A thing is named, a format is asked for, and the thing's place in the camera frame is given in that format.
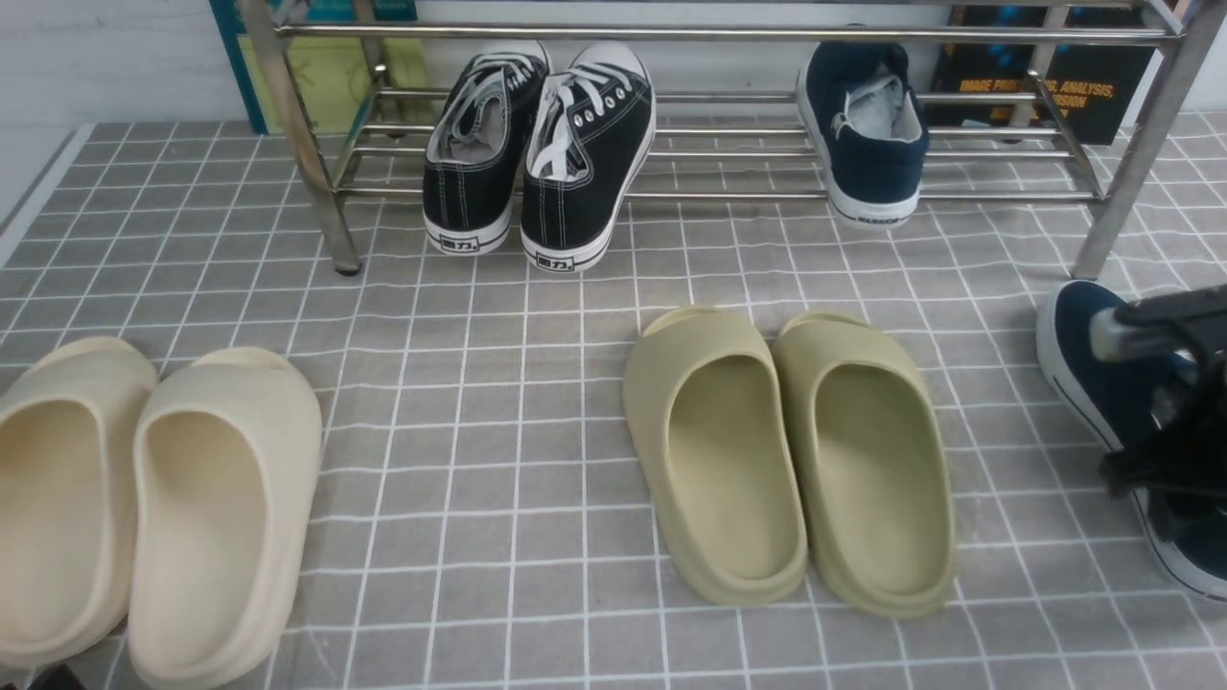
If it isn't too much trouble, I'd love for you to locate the navy canvas shoe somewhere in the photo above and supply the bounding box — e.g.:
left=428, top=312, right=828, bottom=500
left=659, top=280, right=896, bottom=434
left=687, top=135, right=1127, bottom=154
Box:
left=795, top=41, right=930, bottom=230
left=1036, top=280, right=1226, bottom=602

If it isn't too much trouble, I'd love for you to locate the olive foam slide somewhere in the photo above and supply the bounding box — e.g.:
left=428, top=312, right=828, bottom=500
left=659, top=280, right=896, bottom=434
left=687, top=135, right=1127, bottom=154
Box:
left=622, top=306, right=809, bottom=607
left=772, top=309, right=956, bottom=618

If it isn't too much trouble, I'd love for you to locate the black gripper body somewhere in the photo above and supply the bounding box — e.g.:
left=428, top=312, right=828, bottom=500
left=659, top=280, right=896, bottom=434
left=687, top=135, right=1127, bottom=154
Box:
left=1088, top=285, right=1226, bottom=541

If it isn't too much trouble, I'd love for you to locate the cream right foam slide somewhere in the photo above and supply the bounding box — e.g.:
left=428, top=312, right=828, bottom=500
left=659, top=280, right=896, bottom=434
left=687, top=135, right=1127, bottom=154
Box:
left=128, top=347, right=323, bottom=689

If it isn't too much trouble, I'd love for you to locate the blue green book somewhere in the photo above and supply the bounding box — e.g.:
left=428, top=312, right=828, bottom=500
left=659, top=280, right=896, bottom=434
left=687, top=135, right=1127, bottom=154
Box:
left=210, top=1, right=429, bottom=135

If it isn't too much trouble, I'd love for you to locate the olive left foam slide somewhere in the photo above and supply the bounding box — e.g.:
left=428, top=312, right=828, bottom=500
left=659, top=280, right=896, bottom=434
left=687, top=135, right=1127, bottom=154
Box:
left=622, top=306, right=809, bottom=607

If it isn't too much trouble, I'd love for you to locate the cream left foam slide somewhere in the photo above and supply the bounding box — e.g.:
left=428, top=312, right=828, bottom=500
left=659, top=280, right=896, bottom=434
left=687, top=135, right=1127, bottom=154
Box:
left=1, top=336, right=160, bottom=669

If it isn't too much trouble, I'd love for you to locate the black canvas sneaker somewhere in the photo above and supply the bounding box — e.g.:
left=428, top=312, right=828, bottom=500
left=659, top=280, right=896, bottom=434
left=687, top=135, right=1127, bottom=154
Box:
left=422, top=41, right=551, bottom=255
left=521, top=42, right=656, bottom=273

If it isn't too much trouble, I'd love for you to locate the black left canvas sneaker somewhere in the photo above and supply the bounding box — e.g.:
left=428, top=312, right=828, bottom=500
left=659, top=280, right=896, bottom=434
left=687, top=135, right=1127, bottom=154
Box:
left=422, top=41, right=551, bottom=255

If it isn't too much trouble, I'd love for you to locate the grey checked tablecloth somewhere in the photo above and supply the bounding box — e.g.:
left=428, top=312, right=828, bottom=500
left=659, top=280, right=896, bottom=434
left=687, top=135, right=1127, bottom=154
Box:
left=2, top=123, right=1225, bottom=689

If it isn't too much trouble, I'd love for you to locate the cream foam slide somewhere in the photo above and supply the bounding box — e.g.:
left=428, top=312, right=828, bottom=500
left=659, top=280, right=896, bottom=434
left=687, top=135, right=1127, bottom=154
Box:
left=128, top=347, right=323, bottom=689
left=1, top=336, right=160, bottom=669

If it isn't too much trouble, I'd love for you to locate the black right canvas sneaker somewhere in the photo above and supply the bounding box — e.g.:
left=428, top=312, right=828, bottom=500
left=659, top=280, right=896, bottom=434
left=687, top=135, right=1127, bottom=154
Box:
left=521, top=42, right=656, bottom=273

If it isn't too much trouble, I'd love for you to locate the metal shoe rack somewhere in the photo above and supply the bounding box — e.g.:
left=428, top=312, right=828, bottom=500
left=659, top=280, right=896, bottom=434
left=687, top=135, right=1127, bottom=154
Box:
left=238, top=1, right=1225, bottom=279

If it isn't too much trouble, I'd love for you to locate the black book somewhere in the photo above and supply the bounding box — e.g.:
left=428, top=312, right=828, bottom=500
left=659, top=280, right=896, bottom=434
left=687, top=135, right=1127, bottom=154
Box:
left=926, top=6, right=1155, bottom=146

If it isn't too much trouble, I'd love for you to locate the olive right foam slide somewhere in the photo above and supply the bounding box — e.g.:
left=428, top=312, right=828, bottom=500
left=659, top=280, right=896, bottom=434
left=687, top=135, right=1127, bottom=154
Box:
left=772, top=309, right=956, bottom=618

